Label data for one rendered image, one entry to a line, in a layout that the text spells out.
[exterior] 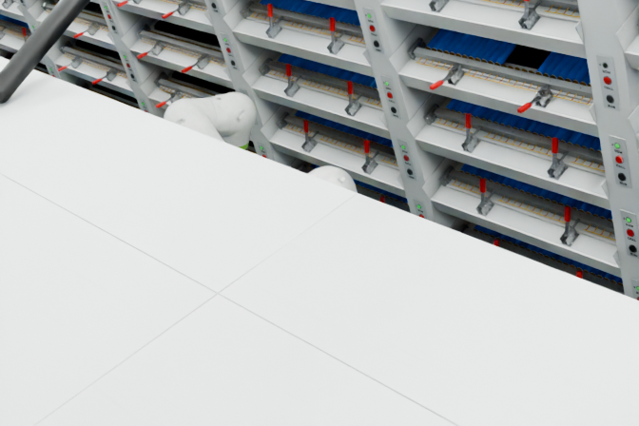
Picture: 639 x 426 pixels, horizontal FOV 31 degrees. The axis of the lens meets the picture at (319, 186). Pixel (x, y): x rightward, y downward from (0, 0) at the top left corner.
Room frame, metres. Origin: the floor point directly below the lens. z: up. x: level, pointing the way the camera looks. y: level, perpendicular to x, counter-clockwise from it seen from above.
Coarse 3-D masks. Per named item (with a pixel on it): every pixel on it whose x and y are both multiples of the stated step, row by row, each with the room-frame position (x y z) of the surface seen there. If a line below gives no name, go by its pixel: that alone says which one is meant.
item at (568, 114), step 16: (416, 32) 2.61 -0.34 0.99; (432, 32) 2.64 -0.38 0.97; (400, 48) 2.58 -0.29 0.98; (400, 64) 2.57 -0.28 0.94; (416, 64) 2.56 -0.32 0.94; (512, 64) 2.37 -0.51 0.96; (416, 80) 2.51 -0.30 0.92; (432, 80) 2.47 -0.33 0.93; (464, 80) 2.41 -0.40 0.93; (480, 80) 2.38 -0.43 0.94; (496, 80) 2.35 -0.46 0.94; (448, 96) 2.45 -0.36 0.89; (464, 96) 2.39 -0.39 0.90; (480, 96) 2.34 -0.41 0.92; (496, 96) 2.30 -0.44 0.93; (512, 96) 2.27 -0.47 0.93; (528, 96) 2.24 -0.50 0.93; (560, 96) 2.19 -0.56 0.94; (512, 112) 2.28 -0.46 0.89; (528, 112) 2.23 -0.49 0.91; (544, 112) 2.18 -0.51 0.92; (560, 112) 2.15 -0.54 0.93; (576, 112) 2.12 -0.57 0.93; (592, 112) 2.05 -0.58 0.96; (576, 128) 2.12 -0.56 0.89; (592, 128) 2.07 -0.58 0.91
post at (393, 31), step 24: (360, 0) 2.62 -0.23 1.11; (360, 24) 2.65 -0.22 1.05; (384, 24) 2.57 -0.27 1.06; (408, 24) 2.61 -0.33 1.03; (384, 48) 2.59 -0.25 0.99; (384, 72) 2.61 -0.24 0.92; (384, 96) 2.63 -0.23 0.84; (408, 96) 2.58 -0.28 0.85; (408, 120) 2.57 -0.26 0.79; (432, 168) 2.59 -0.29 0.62; (408, 192) 2.64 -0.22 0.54; (432, 216) 2.57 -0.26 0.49
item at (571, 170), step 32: (416, 128) 2.57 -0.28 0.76; (448, 128) 2.52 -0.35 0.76; (480, 128) 2.45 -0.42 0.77; (512, 128) 2.38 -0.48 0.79; (544, 128) 2.33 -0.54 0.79; (480, 160) 2.38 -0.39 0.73; (512, 160) 2.32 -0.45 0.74; (544, 160) 2.26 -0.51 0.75; (576, 160) 2.19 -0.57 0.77; (576, 192) 2.14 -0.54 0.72; (608, 192) 2.06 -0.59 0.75
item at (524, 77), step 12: (420, 48) 2.57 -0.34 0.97; (432, 60) 2.53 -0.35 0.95; (444, 60) 2.48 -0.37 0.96; (456, 60) 2.45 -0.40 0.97; (468, 60) 2.43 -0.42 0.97; (468, 72) 2.41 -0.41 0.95; (492, 72) 2.36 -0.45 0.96; (504, 72) 2.32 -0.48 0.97; (516, 72) 2.30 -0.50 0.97; (528, 72) 2.28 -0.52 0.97; (504, 84) 2.31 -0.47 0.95; (540, 84) 2.24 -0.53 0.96; (552, 84) 2.21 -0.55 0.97; (564, 84) 2.19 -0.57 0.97; (576, 84) 2.17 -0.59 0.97; (588, 96) 2.13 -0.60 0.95
